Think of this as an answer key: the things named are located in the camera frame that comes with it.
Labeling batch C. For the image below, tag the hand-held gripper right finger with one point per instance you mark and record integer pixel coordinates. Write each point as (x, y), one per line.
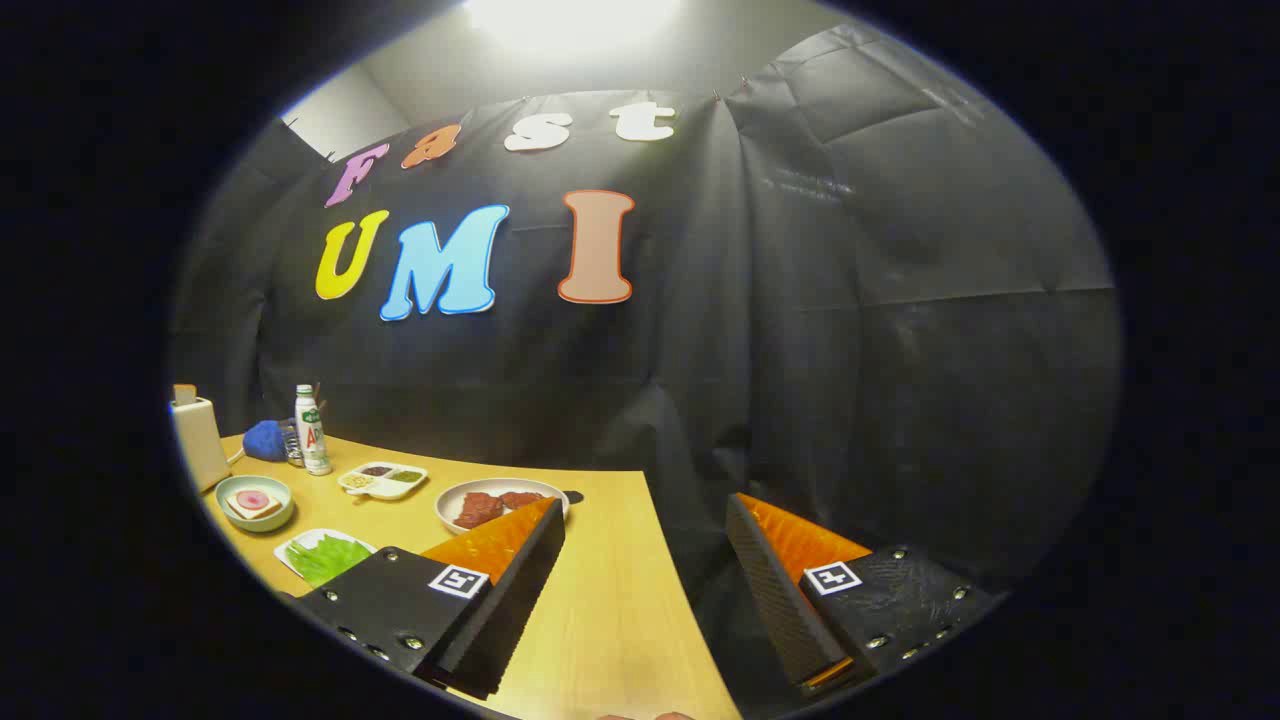
(780, 600)

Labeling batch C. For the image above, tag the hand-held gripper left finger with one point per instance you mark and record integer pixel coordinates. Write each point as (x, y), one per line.
(510, 610)

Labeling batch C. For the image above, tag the green lettuce leaf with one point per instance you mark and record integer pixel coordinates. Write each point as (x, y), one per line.
(325, 560)

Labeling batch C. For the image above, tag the dark red meat slice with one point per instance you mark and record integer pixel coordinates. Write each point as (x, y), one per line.
(520, 499)
(478, 510)

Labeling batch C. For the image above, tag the white round meat plate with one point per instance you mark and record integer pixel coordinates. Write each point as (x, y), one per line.
(448, 508)

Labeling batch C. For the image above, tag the white divided bean dish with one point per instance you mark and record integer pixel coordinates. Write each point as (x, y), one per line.
(383, 486)

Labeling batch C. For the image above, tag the white square plate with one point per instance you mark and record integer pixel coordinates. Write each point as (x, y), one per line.
(320, 534)

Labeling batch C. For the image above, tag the black backdrop cloth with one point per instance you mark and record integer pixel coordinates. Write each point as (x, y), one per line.
(800, 350)

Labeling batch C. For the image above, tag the light green round plate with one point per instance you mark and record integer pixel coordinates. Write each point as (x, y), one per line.
(270, 521)

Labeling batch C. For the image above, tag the white drink bottle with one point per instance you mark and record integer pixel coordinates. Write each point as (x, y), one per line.
(312, 435)

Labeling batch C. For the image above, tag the round pink ham slice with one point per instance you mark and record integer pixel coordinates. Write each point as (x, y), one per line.
(252, 499)

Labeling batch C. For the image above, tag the bread slice with crust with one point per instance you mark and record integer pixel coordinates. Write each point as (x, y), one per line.
(232, 507)

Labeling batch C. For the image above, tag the blue cloth mitt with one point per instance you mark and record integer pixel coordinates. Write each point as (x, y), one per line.
(265, 441)

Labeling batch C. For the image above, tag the white toaster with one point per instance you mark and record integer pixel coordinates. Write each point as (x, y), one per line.
(200, 440)

